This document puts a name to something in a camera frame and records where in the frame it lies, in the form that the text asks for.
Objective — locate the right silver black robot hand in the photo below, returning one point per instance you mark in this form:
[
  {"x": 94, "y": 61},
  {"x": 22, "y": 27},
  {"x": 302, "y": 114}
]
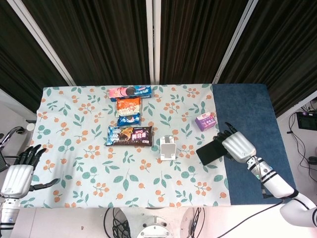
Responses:
[{"x": 239, "y": 147}]

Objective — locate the dark pleated curtain panel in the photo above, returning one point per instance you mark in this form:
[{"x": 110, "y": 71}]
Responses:
[
  {"x": 19, "y": 67},
  {"x": 284, "y": 49},
  {"x": 99, "y": 39},
  {"x": 198, "y": 39}
]

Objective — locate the orange snack packet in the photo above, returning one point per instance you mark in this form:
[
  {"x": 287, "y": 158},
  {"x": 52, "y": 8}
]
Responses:
[{"x": 128, "y": 106}]

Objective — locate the blue fabric table cover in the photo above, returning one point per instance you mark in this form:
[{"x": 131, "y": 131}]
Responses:
[{"x": 242, "y": 106}]

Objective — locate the purple tissue pack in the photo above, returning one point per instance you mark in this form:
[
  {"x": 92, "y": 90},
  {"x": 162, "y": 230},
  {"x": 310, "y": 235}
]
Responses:
[{"x": 204, "y": 121}]

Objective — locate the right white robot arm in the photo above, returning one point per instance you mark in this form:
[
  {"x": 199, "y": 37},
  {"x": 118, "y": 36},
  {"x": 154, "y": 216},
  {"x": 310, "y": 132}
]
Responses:
[{"x": 277, "y": 184}]

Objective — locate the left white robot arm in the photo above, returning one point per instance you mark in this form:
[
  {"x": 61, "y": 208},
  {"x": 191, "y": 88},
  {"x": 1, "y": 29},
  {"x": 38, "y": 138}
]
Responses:
[{"x": 8, "y": 215}]

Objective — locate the black smartphone with teal edge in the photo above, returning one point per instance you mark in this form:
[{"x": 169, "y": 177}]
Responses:
[{"x": 208, "y": 153}]

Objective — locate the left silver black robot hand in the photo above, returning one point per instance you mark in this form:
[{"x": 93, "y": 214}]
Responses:
[{"x": 16, "y": 178}]

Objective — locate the brown chocolate snack packet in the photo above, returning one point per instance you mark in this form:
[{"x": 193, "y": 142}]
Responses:
[{"x": 131, "y": 136}]

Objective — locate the white folding phone stand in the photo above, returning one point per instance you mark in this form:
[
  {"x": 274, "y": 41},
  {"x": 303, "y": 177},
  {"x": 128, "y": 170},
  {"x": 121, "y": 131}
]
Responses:
[{"x": 168, "y": 150}]

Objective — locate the pink and blue Oreo box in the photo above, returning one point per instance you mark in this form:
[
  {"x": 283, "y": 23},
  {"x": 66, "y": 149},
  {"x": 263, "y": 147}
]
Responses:
[{"x": 141, "y": 91}]

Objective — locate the blue Oreo packet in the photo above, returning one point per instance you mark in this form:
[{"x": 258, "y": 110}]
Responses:
[{"x": 128, "y": 120}]

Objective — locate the floral white tablecloth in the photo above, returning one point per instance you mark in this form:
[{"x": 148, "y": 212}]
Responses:
[{"x": 99, "y": 168}]

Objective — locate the chrome chair frame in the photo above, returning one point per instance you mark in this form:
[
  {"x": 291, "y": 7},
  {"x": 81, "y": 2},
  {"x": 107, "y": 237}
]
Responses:
[{"x": 11, "y": 134}]

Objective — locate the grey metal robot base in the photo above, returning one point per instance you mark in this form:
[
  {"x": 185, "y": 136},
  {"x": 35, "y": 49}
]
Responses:
[{"x": 154, "y": 226}]

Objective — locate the white slanted frame post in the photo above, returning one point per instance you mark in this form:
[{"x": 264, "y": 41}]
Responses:
[
  {"x": 42, "y": 42},
  {"x": 235, "y": 42}
]

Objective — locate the white upright frame post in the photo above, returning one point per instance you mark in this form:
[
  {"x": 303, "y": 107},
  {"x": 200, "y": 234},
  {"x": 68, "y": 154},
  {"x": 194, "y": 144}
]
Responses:
[{"x": 153, "y": 42}]

